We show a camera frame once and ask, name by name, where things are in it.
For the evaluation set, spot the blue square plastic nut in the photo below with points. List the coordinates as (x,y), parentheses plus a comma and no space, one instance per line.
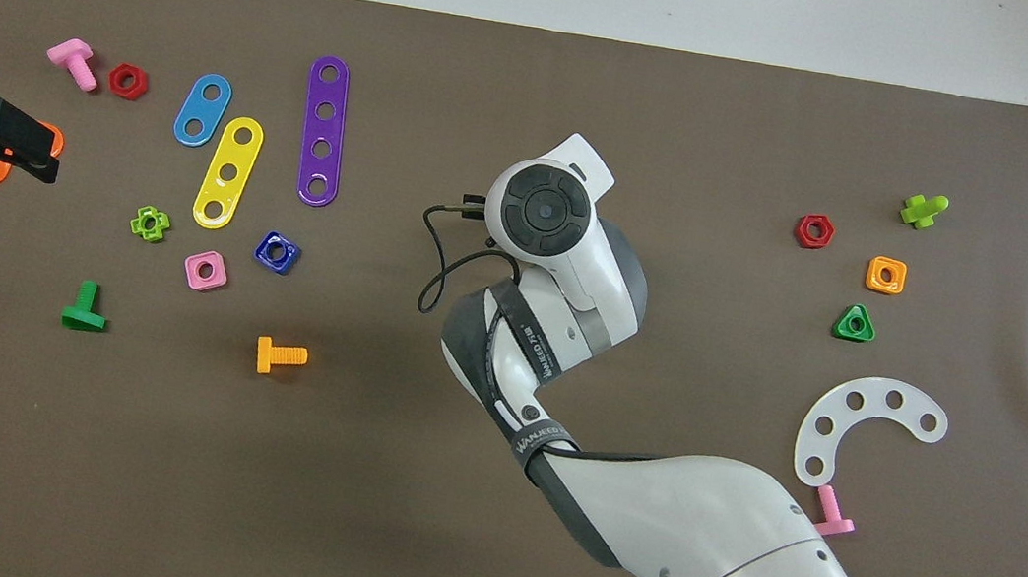
(261,260)

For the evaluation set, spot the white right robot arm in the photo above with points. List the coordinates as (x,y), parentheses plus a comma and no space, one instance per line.
(739,537)

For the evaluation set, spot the orange heart-shaped three-hole plate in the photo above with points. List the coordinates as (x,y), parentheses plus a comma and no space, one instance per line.
(59,141)

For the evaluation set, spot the large pink plastic bolt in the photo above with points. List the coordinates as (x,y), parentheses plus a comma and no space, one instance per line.
(73,57)

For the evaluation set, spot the red hexagonal plastic nut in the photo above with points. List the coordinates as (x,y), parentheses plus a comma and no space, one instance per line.
(113,80)
(799,229)

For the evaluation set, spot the lime cross-shaped plastic nut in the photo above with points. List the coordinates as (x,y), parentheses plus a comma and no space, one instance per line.
(137,223)

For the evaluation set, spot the green plastic bolt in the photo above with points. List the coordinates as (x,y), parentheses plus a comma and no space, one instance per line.
(84,311)

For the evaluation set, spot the blue two-hole plate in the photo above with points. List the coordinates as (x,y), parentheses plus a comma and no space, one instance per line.
(203,110)

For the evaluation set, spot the pink square plastic nut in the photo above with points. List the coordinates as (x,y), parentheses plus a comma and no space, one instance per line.
(190,279)

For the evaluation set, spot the yellow three-hole plate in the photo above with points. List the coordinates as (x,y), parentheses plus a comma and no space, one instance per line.
(237,155)

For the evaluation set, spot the purple four-hole plate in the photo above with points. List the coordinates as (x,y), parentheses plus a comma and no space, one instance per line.
(323,129)

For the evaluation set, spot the orange plastic bolt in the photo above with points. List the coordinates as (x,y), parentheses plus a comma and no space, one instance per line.
(267,355)

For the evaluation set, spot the brown table mat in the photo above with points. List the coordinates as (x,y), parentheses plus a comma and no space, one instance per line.
(346,505)

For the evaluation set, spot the green triangular plastic nut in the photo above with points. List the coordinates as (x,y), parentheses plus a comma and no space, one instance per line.
(841,332)

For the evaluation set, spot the orange square plastic nut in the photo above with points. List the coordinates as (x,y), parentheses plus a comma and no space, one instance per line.
(871,281)

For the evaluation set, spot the white curved five-hole plate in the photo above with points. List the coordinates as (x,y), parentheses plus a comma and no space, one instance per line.
(875,396)

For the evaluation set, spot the small pink plastic bolt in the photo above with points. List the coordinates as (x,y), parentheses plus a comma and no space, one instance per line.
(836,522)

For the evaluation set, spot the lime cross-head plastic bolt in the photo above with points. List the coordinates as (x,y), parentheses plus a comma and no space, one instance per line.
(921,213)

